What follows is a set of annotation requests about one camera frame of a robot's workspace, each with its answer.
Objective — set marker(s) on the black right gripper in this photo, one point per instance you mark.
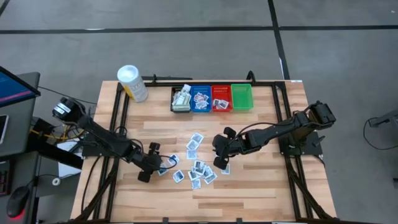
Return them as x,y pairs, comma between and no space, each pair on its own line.
228,146

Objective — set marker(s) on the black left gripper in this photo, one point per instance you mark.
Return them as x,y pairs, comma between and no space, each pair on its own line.
150,161

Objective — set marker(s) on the long plain white packet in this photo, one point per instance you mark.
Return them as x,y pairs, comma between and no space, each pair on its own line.
178,105

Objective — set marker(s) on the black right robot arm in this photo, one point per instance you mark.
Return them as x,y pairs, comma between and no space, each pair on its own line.
280,127

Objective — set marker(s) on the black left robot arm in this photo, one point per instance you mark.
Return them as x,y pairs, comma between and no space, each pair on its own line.
102,140

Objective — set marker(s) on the red slotted plastic basket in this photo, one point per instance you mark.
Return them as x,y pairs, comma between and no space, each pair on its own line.
221,91

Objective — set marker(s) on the green slotted plastic basket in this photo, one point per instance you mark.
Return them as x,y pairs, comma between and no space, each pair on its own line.
242,97

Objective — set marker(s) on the black slotted plastic basket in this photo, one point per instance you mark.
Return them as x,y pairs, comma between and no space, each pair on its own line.
171,107

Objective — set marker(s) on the blue slotted plastic basket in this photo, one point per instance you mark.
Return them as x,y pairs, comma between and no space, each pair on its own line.
206,88

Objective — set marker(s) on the white wipes canister yellow label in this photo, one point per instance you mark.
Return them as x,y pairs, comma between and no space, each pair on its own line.
132,81

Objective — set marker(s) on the white paper sheet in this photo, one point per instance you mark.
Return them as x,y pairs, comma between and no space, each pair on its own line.
66,161

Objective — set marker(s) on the black diagonal support beam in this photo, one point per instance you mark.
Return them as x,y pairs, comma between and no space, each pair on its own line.
59,155

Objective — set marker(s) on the white tape roll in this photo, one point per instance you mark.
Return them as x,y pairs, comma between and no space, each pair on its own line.
56,181

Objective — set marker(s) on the black computer mouse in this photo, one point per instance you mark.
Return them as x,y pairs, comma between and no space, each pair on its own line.
18,200

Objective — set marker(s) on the laptop with blue screen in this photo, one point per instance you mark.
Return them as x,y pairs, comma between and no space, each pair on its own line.
18,124

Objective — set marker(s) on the black keyboard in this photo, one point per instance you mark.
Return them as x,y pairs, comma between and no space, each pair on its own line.
3,182

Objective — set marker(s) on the smartphone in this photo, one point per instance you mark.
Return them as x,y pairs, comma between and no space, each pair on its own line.
2,128

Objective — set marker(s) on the monitor with blue screen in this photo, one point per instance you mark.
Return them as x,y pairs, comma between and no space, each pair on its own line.
12,87

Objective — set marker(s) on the grey stand foot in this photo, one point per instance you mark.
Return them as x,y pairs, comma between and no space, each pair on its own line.
385,118

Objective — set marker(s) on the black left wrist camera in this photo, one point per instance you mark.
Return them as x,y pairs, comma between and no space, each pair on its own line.
138,154

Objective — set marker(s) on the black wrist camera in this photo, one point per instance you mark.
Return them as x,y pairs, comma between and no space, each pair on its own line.
245,144
138,154

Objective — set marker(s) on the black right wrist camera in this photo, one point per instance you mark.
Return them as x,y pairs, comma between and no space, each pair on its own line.
245,144

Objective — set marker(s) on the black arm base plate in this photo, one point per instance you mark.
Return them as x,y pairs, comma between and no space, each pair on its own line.
93,152
311,151

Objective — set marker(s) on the black frame clamp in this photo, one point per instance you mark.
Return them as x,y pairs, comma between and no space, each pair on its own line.
250,76

